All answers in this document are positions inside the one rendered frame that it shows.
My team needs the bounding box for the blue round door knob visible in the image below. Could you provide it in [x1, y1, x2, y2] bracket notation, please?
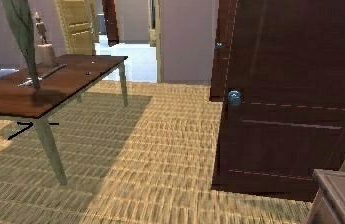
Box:
[227, 89, 243, 108]

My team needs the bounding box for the dark red room door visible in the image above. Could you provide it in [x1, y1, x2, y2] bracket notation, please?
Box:
[101, 0, 120, 47]

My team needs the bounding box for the dark brown room door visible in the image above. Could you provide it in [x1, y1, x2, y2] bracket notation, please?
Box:
[209, 0, 345, 202]

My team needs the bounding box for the yellow wooden shelf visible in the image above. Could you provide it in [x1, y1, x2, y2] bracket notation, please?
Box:
[53, 0, 100, 56]

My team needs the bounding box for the grey pen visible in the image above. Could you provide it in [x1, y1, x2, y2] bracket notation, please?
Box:
[17, 63, 68, 88]

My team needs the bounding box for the brown wooden table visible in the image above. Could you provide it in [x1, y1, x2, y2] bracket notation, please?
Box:
[0, 54, 130, 187]

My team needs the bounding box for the brown figure statue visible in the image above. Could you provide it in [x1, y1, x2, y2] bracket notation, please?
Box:
[33, 11, 58, 67]

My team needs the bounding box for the green plant leaf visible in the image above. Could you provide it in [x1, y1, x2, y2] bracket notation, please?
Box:
[1, 0, 42, 91]

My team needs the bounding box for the white round chair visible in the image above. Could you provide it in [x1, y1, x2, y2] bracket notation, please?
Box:
[0, 68, 20, 82]

